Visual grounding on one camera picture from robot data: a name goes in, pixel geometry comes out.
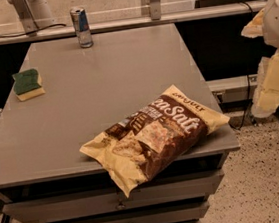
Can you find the green yellow sponge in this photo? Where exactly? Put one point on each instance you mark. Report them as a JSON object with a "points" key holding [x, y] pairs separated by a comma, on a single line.
{"points": [[28, 84]]}

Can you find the grey drawer cabinet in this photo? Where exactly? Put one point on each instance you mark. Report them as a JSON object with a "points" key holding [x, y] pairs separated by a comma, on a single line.
{"points": [[44, 176]]}

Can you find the top drawer knob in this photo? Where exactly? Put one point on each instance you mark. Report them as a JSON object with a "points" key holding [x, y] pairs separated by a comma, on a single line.
{"points": [[120, 206]]}

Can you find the white pole base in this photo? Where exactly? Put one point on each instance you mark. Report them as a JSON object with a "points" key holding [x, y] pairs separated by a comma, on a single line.
{"points": [[33, 14]]}

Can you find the brown sea salt chip bag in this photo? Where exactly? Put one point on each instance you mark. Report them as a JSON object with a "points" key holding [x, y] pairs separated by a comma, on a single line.
{"points": [[142, 145]]}

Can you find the silver blue redbull can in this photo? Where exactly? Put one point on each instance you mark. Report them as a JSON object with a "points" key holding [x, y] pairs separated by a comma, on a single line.
{"points": [[80, 24]]}

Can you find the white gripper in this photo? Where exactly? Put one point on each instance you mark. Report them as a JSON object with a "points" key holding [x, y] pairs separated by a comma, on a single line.
{"points": [[278, 20]]}

